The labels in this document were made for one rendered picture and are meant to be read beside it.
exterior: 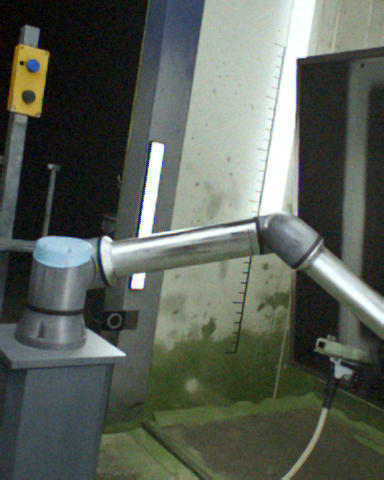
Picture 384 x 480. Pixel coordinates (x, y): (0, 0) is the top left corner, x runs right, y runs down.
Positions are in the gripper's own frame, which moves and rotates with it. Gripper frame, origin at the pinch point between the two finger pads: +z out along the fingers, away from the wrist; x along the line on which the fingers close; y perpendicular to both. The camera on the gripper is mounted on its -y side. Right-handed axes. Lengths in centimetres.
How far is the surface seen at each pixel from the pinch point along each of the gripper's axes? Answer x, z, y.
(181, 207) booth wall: -11, 89, -37
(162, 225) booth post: -17, 90, -27
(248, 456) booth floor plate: 28, 44, 54
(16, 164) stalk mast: -76, 116, -31
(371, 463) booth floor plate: 77, 17, 43
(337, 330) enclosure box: 48, 34, -7
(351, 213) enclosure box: 33, 34, -56
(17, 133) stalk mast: -80, 117, -43
